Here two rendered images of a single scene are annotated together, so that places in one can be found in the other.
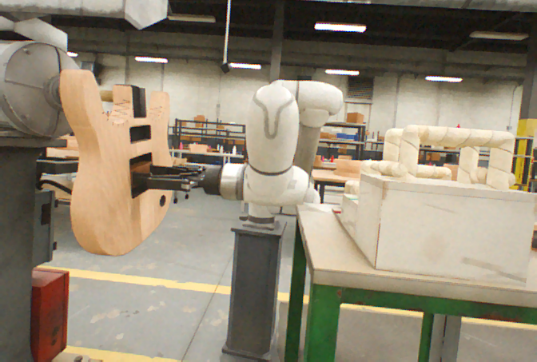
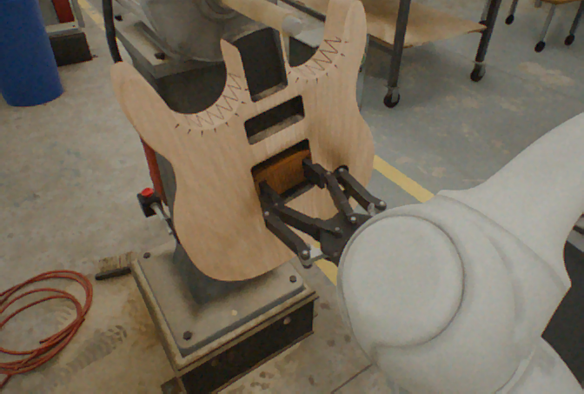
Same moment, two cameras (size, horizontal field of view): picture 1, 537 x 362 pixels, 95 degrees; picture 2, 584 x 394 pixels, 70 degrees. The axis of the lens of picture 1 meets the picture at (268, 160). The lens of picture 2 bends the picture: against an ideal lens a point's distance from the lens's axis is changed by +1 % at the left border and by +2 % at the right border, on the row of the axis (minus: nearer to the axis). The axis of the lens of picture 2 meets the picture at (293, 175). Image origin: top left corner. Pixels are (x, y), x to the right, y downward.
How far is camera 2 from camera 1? 0.45 m
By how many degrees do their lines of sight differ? 60
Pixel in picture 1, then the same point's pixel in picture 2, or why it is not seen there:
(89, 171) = (182, 197)
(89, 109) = (146, 134)
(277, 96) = (387, 303)
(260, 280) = (565, 336)
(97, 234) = (202, 267)
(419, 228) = not seen: outside the picture
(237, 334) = not seen: hidden behind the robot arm
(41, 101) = (195, 16)
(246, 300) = not seen: hidden behind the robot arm
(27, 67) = not seen: outside the picture
